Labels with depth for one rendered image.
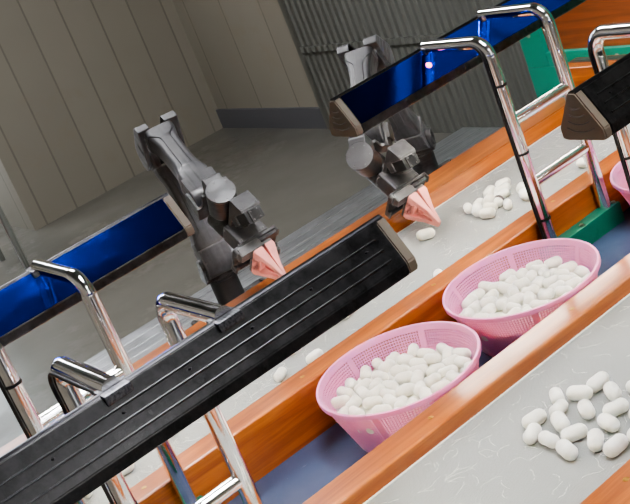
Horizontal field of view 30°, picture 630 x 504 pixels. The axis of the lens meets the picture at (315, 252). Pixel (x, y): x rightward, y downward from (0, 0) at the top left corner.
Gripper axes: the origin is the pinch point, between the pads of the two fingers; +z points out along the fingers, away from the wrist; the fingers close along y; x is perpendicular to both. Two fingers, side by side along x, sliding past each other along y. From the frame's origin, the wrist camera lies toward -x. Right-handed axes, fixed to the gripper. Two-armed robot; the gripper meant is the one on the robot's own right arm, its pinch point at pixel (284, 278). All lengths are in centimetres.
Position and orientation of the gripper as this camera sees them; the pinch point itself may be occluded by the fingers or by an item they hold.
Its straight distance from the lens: 221.2
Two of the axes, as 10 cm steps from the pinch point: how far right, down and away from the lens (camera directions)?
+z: 6.5, 6.3, -4.2
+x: -0.9, 6.1, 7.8
